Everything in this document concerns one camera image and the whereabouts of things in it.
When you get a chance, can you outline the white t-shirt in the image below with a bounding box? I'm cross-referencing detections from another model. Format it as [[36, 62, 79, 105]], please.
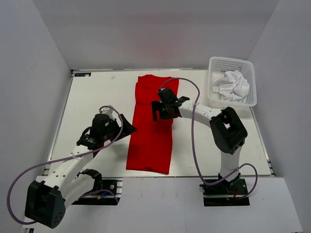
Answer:
[[212, 70, 250, 103]]

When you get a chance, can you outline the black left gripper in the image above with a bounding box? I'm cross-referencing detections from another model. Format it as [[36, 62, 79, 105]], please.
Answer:
[[102, 114, 137, 143]]

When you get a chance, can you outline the blue table label sticker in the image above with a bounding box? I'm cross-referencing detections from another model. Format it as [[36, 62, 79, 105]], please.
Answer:
[[74, 72, 91, 77]]

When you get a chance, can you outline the white plastic basket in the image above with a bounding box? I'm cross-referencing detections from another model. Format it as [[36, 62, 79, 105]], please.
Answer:
[[206, 56, 257, 109]]

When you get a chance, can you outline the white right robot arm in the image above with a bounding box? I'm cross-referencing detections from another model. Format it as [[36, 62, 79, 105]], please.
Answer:
[[151, 88, 248, 194]]

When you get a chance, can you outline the red t-shirt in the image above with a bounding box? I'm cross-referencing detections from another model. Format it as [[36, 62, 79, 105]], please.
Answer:
[[126, 74, 173, 174]]

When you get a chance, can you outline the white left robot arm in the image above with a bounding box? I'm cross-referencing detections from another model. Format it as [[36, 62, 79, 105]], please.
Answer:
[[25, 113, 136, 229]]

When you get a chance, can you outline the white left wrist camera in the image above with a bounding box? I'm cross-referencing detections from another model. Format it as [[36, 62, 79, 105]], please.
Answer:
[[99, 107, 115, 120]]

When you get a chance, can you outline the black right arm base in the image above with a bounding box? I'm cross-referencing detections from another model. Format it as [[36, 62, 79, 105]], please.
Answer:
[[199, 179, 250, 207]]

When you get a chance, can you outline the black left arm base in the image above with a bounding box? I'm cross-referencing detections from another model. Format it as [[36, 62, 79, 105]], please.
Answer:
[[72, 169, 122, 206]]

